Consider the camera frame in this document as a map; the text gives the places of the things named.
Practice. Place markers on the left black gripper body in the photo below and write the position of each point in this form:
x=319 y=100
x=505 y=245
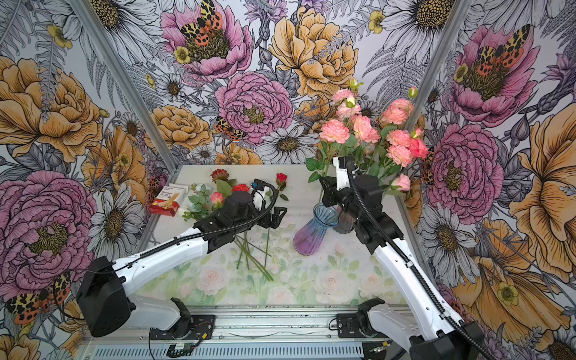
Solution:
x=265 y=223

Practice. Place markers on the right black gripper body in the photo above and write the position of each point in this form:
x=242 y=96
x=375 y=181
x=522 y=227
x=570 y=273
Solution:
x=343 y=198

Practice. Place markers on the dark pink glass vase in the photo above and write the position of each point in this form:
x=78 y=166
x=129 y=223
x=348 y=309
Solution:
x=344 y=223

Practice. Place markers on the blue purple glass vase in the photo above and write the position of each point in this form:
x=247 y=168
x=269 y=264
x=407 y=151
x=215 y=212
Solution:
x=309 y=238

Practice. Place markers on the pink carnation stem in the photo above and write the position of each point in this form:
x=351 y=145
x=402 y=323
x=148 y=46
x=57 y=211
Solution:
x=347 y=101
x=352 y=136

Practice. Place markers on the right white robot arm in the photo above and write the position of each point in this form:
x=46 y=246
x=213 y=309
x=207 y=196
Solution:
x=383 y=238

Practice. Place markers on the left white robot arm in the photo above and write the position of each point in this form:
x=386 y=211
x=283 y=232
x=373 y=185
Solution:
x=107 y=295

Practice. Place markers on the small dark red rose stem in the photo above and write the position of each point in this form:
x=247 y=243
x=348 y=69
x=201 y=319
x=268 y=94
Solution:
x=281 y=180

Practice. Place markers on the pink rose bunch on table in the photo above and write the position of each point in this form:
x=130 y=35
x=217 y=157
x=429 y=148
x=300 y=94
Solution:
x=245 y=248

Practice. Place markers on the dark red flower stem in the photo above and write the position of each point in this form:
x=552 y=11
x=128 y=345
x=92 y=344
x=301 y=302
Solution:
x=224 y=184

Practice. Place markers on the green eucalyptus sprig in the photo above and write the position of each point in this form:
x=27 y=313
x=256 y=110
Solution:
x=200 y=202

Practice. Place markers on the red white snack box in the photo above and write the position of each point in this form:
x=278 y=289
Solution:
x=169 y=200

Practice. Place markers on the white vent grille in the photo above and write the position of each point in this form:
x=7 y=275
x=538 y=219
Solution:
x=339 y=350

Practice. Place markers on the aluminium front rail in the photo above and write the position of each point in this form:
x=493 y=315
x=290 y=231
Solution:
x=247 y=323

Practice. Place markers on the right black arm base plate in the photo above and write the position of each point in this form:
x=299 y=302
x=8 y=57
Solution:
x=353 y=325

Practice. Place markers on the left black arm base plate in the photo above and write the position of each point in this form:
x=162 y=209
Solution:
x=192 y=328

